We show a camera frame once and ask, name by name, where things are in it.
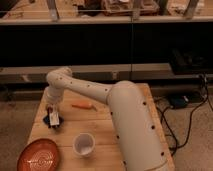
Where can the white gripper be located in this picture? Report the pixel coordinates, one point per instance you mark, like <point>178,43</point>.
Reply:
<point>53,97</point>

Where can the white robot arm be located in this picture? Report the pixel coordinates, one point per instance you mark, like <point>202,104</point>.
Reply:
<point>136,132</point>

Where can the orange carrot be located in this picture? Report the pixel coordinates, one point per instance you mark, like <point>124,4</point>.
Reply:
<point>84,106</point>

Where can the white cup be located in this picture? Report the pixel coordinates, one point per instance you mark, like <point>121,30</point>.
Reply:
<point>84,144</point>

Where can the red plate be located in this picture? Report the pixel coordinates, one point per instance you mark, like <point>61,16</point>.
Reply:
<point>40,155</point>

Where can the black power adapter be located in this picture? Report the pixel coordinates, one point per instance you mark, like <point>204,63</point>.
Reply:
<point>177,102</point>

